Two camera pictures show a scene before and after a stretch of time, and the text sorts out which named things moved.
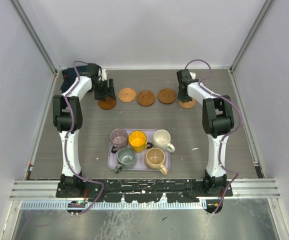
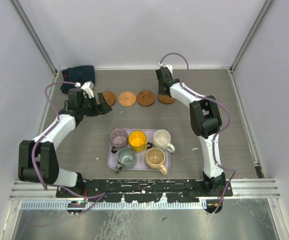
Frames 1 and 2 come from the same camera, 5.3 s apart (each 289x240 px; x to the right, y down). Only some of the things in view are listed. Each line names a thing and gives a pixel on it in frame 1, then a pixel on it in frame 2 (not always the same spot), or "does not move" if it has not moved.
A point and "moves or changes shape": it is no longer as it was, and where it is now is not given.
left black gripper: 106,92 -> 103,107
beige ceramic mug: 155,159 does not move
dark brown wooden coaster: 146,98 does not move
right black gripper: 181,98 -> 159,92
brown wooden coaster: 110,103 does not move
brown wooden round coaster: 166,96 does not move
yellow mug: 137,141 does not move
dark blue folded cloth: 69,75 does not move
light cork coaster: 127,94 moves or changes shape
